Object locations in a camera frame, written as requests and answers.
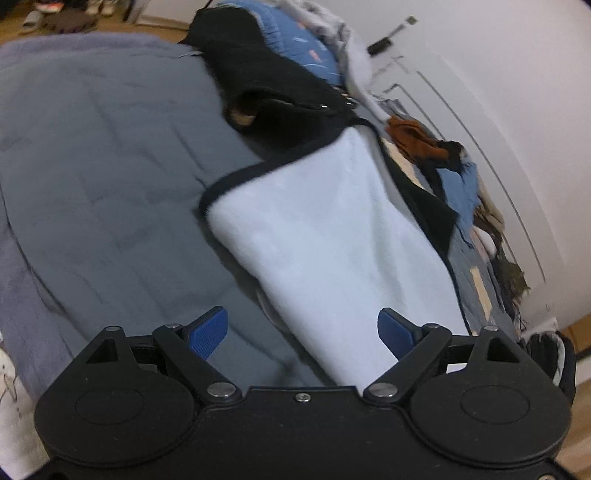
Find blue pillow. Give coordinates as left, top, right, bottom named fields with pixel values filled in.
left=217, top=0, right=345, bottom=86

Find grey quilted bedspread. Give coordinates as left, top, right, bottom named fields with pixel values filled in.
left=0, top=30, right=522, bottom=402

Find pile of shoes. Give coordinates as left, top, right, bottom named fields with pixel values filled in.
left=21, top=0, right=121, bottom=31

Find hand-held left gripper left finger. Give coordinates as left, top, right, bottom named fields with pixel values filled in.
left=85, top=305, right=242, bottom=407

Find white headboard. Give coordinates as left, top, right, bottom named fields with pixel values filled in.
left=365, top=51, right=550, bottom=287

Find beige folded clothes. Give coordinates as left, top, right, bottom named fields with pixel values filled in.
left=475, top=185, right=506, bottom=236

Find stack of folded dark clothes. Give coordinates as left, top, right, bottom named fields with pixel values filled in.
left=522, top=330, right=578, bottom=407

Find white printed fleece blanket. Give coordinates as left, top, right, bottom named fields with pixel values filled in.
left=199, top=124, right=472, bottom=386

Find black crumpled garment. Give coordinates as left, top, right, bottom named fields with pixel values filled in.
left=416, top=141, right=465, bottom=185

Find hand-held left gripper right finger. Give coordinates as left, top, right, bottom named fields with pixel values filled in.
left=364, top=307, right=520, bottom=407

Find brown garment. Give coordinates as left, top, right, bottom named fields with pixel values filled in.
left=387, top=116, right=444, bottom=162

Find blue denim garment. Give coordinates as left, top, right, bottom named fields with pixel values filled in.
left=436, top=161, right=481, bottom=250

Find white crumpled hoodie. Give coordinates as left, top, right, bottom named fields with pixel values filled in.
left=277, top=0, right=393, bottom=121

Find black coat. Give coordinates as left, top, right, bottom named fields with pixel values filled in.
left=178, top=7, right=460, bottom=259

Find tabby cat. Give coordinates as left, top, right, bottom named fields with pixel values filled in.
left=494, top=258, right=532, bottom=305

